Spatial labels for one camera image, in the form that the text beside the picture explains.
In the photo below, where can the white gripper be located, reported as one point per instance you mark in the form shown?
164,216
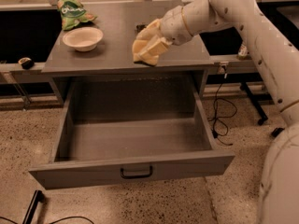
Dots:
174,25

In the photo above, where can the yellow sponge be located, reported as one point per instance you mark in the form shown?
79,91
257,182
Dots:
141,50

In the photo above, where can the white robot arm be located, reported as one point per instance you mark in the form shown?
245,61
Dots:
277,61

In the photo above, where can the grey counter cabinet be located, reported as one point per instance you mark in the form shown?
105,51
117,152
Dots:
118,22

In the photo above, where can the grey open top drawer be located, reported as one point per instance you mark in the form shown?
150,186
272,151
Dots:
166,129

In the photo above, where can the black rectangular device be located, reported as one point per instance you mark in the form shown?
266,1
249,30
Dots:
140,27

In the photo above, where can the white bowl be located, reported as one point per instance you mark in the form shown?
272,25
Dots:
83,39

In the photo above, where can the small clear bottle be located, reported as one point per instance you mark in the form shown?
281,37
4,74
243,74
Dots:
242,52

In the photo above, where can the green chip bag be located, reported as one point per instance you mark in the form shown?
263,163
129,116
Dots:
73,14

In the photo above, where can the black table leg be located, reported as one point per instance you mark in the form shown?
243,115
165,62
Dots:
263,117

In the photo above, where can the black and yellow tape measure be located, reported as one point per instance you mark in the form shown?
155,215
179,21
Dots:
26,63

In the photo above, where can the black stand leg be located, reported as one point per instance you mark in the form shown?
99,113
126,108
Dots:
37,198

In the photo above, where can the grey side rail shelf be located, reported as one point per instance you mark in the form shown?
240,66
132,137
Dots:
230,64

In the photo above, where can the black drawer handle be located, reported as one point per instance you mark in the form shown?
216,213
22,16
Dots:
130,174

